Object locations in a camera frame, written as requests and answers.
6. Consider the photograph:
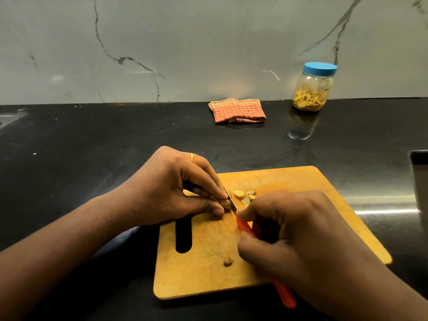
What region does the blue jar lid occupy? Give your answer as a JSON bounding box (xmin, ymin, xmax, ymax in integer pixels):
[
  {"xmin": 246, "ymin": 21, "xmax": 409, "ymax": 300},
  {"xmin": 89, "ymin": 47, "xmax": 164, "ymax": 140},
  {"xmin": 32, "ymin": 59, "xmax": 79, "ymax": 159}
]
[{"xmin": 303, "ymin": 62, "xmax": 338, "ymax": 78}]

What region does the person's right hand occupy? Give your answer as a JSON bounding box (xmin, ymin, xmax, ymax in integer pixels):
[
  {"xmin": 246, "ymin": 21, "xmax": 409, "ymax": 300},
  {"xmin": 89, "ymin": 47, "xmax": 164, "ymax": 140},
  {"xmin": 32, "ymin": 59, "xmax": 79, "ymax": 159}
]
[{"xmin": 236, "ymin": 190, "xmax": 385, "ymax": 311}]

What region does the steel sink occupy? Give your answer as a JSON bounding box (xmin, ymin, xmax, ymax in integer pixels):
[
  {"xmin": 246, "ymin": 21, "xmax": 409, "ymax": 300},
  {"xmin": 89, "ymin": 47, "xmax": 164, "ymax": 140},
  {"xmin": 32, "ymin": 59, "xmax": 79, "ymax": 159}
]
[{"xmin": 0, "ymin": 108, "xmax": 29, "ymax": 131}]

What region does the orange checked cloth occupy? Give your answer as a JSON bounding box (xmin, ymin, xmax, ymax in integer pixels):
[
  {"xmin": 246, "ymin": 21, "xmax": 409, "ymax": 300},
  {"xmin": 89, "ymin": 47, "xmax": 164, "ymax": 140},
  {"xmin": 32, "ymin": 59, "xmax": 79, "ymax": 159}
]
[{"xmin": 208, "ymin": 99, "xmax": 267, "ymax": 124}]

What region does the beige cabinet door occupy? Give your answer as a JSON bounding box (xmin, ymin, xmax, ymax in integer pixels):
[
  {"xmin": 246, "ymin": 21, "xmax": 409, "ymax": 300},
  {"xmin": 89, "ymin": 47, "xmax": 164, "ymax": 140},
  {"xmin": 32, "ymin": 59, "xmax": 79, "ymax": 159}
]
[{"xmin": 410, "ymin": 149, "xmax": 428, "ymax": 224}]

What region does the wooden cutting board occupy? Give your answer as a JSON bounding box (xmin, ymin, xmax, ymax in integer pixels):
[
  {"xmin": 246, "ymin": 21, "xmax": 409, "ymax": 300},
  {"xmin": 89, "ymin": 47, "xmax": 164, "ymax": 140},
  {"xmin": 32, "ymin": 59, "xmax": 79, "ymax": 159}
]
[{"xmin": 153, "ymin": 165, "xmax": 393, "ymax": 300}]

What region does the person's left hand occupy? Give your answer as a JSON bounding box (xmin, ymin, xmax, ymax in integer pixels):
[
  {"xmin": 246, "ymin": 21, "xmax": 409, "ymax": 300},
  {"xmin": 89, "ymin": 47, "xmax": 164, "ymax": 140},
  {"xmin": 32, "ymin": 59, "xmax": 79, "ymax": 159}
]
[{"xmin": 110, "ymin": 146, "xmax": 232, "ymax": 228}]

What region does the pile of ginger slices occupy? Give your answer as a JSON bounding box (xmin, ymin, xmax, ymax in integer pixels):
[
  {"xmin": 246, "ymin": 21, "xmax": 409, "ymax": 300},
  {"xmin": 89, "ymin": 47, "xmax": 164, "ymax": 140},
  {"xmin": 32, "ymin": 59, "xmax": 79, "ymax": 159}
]
[{"xmin": 233, "ymin": 188, "xmax": 257, "ymax": 208}]

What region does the red handled knife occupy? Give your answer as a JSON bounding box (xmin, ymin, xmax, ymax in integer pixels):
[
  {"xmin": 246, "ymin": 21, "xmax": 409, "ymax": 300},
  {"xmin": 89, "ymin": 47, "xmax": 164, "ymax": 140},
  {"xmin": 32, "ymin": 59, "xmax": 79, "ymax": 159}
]
[{"xmin": 222, "ymin": 186, "xmax": 297, "ymax": 310}]

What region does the blue-lidded plastic jar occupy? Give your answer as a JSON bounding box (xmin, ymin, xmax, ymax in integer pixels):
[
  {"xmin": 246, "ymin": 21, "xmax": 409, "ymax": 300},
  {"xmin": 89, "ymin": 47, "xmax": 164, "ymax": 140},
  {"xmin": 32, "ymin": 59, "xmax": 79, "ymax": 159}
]
[{"xmin": 292, "ymin": 62, "xmax": 338, "ymax": 112}]

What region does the person's left forearm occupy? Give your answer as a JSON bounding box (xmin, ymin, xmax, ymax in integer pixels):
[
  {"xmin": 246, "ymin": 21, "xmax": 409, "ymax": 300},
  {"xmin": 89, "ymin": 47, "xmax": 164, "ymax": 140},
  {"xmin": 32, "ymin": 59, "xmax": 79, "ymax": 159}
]
[{"xmin": 0, "ymin": 193, "xmax": 140, "ymax": 321}]

